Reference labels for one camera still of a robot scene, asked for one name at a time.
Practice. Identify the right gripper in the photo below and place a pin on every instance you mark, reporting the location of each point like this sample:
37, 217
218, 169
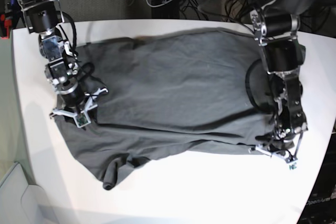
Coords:
71, 98

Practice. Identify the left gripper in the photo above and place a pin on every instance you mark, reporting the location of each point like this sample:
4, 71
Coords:
278, 148

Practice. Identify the dark grey t-shirt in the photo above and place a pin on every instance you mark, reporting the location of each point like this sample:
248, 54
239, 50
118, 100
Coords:
169, 95

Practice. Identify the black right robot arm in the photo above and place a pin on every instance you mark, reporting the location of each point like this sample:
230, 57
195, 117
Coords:
57, 40

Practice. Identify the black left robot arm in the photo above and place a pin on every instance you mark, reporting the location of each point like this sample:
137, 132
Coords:
275, 26

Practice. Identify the red and black clamp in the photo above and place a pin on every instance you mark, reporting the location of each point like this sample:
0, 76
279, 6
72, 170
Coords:
6, 25

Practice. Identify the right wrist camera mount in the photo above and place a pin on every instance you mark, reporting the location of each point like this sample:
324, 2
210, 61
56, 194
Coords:
80, 111

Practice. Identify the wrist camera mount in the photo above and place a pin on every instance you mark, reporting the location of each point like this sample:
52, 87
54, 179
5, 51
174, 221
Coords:
80, 111
283, 153

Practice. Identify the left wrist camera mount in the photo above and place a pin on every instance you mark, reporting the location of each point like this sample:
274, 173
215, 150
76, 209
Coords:
283, 153

